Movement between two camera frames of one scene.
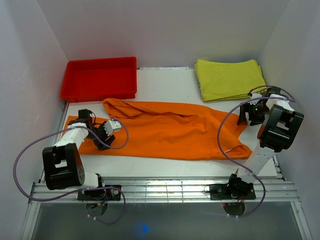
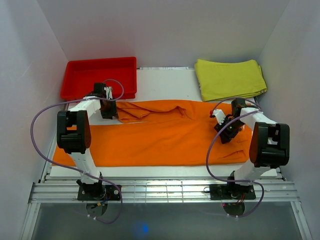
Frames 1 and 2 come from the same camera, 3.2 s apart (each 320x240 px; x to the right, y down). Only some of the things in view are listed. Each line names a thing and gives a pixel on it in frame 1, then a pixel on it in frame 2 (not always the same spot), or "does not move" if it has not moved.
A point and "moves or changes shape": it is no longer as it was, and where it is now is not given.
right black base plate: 231,191 does not move
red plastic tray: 99,80 does not move
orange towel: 153,132 moves or changes shape
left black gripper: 110,140 -> 113,111
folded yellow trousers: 217,81 does not move
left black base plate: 110,192 does not move
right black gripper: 247,108 -> 225,136
